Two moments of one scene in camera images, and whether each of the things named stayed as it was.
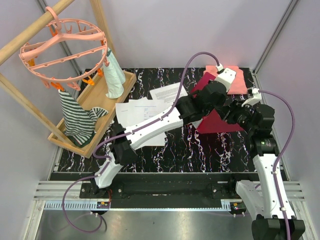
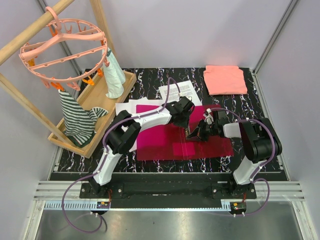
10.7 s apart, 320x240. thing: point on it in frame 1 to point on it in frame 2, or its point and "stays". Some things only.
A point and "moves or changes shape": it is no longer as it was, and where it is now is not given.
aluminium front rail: [51, 195] stays
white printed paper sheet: [167, 94] moves or changes shape
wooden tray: [94, 96] stays
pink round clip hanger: [65, 51] stays
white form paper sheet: [135, 110] stays
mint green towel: [113, 76] stays
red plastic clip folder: [215, 123] moves or changes shape
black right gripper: [234, 108] to [199, 131]
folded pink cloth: [238, 85] stays
